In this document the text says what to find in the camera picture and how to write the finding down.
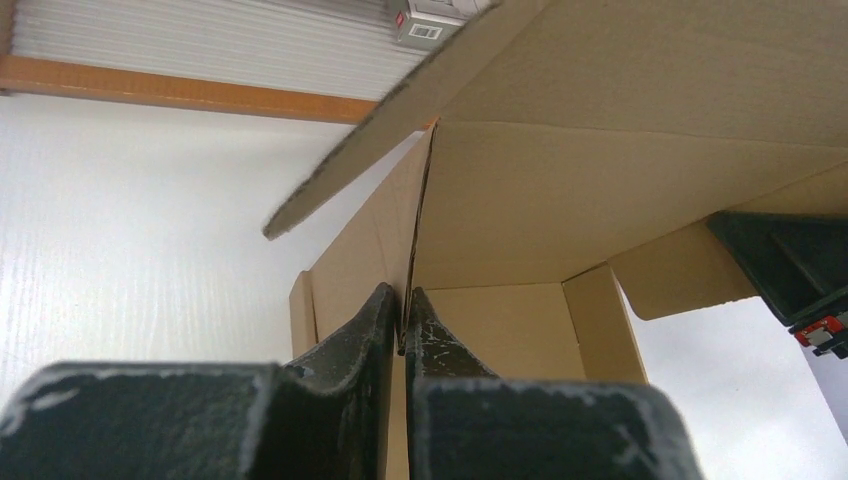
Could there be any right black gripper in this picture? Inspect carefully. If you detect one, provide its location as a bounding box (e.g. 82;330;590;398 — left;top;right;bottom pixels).
707;211;847;359

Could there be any small white red box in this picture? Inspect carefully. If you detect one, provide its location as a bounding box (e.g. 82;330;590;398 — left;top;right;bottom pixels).
385;0;492;51

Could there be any brown cardboard box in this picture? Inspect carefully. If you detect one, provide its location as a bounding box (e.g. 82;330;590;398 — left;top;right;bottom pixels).
261;0;848;480

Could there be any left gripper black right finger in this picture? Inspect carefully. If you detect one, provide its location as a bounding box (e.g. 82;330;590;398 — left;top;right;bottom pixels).
405;289;702;479

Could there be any wooden three-tier shelf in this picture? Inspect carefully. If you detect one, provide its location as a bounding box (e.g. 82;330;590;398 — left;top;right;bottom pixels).
1;1;423;124

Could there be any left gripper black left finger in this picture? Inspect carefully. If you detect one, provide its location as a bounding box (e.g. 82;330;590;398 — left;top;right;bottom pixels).
1;283;397;479

